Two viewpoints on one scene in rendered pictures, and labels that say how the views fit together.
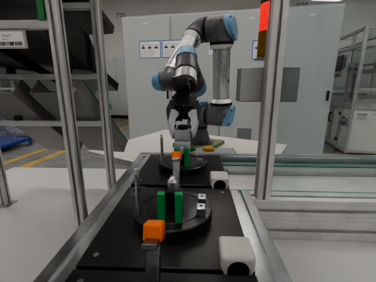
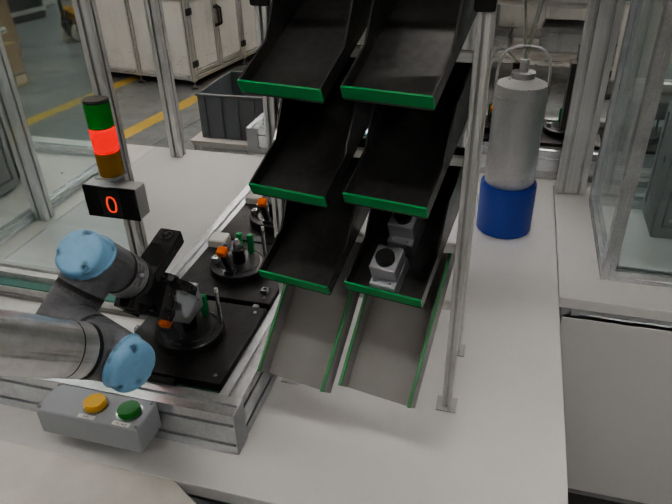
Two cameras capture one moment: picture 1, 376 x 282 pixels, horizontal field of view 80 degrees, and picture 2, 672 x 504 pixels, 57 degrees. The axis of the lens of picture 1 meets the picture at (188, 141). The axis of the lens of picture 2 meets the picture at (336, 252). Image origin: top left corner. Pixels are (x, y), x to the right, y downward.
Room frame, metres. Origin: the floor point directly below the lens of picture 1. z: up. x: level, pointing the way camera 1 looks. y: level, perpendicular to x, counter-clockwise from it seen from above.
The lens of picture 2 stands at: (1.52, 0.55, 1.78)
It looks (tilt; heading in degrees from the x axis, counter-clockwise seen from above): 32 degrees down; 194
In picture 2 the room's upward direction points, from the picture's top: 2 degrees counter-clockwise
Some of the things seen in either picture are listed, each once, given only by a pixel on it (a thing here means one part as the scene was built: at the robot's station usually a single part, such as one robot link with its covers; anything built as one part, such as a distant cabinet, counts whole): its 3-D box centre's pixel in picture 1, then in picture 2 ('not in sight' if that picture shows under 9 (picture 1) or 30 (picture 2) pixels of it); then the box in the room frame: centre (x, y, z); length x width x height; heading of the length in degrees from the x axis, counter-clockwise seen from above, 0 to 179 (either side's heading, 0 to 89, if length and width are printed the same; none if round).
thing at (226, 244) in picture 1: (173, 196); (238, 252); (0.37, 0.03, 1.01); 0.24 x 0.24 x 0.13; 88
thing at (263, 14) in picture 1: (272, 17); (104, 138); (0.49, -0.17, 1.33); 0.05 x 0.05 x 0.05
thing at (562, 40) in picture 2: not in sight; (574, 36); (-4.75, 1.34, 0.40); 0.61 x 0.41 x 0.22; 79
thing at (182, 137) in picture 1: (182, 137); (186, 296); (0.61, 0.02, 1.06); 0.08 x 0.04 x 0.07; 178
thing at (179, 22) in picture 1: (193, 89); not in sight; (3.94, -0.10, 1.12); 0.94 x 0.54 x 2.25; 79
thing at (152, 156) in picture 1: (182, 170); (192, 337); (0.62, 0.02, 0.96); 0.24 x 0.24 x 0.02; 88
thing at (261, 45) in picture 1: (270, 44); (109, 162); (0.49, -0.17, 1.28); 0.05 x 0.05 x 0.05
